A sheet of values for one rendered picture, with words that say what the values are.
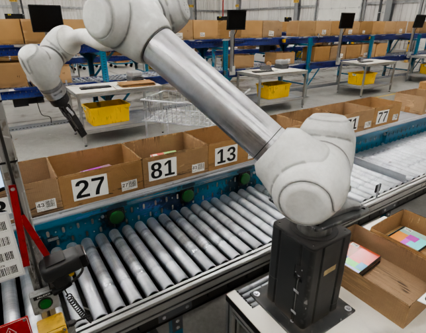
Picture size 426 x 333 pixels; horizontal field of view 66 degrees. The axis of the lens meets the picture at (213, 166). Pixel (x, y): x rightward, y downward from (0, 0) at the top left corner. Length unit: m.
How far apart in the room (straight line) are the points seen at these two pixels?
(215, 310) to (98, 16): 1.86
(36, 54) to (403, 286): 1.58
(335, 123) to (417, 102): 2.79
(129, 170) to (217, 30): 5.77
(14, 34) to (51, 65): 4.62
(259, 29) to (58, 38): 6.67
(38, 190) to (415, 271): 1.58
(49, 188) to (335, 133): 1.20
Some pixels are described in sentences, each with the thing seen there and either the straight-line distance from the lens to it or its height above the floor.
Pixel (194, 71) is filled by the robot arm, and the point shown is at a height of 1.57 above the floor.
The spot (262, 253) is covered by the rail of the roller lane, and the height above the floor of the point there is 0.74.
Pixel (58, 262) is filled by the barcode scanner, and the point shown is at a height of 1.09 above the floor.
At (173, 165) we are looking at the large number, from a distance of 1.76.
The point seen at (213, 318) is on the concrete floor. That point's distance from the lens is 2.24.
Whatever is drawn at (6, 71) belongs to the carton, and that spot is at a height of 1.03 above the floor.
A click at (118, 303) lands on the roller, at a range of 1.32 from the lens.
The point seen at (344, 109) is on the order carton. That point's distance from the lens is 3.11.
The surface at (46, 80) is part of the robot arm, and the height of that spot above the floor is 1.48.
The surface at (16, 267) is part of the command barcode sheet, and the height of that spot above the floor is 1.08.
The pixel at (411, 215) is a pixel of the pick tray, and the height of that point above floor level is 0.83.
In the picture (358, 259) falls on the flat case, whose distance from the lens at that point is 1.50.
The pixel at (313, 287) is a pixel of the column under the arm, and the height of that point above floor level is 0.93.
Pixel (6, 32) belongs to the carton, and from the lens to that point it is 6.00.
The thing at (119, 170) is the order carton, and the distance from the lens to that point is 1.66.
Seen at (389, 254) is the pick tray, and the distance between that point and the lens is 1.59.
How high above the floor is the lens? 1.67
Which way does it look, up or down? 24 degrees down
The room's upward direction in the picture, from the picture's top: straight up
